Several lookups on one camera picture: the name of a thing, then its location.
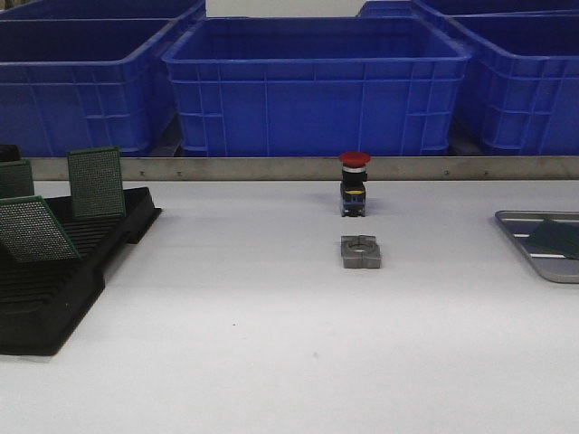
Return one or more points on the foremost green circuit board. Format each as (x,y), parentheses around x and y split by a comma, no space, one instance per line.
(556,237)

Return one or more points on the upright green circuit board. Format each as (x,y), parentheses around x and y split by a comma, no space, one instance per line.
(96,186)

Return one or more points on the grey metal tray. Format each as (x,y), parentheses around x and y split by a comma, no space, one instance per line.
(551,266)

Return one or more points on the front leaning green circuit board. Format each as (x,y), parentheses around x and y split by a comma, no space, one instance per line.
(30,232)

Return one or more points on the black slotted board rack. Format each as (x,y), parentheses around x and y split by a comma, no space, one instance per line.
(43,302)

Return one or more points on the rear left green circuit board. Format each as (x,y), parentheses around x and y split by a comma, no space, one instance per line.
(16,179)

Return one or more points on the red emergency stop button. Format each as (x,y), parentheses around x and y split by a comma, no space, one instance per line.
(352,186)

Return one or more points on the grey metal mounting block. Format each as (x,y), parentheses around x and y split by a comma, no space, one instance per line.
(360,252)

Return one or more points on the centre blue plastic crate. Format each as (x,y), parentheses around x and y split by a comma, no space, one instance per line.
(277,87)

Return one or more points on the blue plastic crate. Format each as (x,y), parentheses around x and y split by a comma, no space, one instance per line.
(71,84)
(277,87)
(519,96)

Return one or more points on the back right blue crate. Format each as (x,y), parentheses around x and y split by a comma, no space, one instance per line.
(439,8)

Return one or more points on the left blue plastic crate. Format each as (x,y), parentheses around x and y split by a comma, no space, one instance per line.
(71,84)

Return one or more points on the right blue plastic crate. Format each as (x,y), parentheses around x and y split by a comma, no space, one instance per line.
(519,96)

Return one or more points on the back left blue crate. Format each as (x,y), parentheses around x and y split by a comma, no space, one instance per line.
(87,9)

